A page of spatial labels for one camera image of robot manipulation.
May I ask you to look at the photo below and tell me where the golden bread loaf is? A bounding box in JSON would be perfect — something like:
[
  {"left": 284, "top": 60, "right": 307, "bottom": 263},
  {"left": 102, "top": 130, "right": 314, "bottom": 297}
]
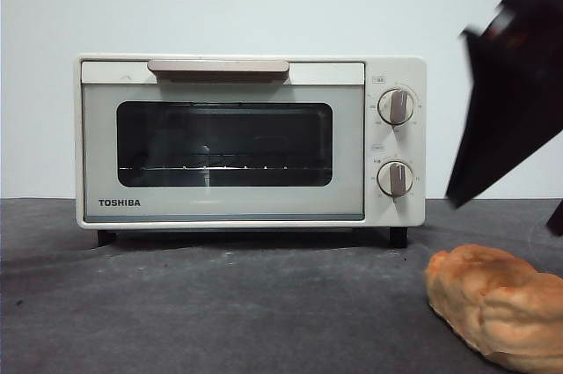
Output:
[{"left": 423, "top": 244, "right": 563, "bottom": 374}]

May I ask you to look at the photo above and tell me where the metal wire oven rack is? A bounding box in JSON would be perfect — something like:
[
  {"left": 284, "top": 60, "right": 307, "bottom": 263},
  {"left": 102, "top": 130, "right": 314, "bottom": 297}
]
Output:
[{"left": 117, "top": 165, "right": 291, "bottom": 172}]

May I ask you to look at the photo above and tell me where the white toaster oven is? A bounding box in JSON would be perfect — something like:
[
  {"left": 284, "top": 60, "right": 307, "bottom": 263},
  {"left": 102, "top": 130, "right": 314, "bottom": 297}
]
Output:
[{"left": 73, "top": 54, "right": 428, "bottom": 248}]

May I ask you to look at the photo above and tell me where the glass oven door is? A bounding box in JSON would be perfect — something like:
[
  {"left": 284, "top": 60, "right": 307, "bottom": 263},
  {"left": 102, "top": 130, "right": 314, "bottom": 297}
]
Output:
[{"left": 80, "top": 59, "right": 367, "bottom": 223}]

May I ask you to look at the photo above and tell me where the beige oven knob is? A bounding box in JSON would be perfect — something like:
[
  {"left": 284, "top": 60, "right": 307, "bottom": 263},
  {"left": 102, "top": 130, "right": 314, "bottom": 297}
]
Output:
[
  {"left": 377, "top": 159, "right": 416, "bottom": 198},
  {"left": 377, "top": 87, "right": 418, "bottom": 126}
]

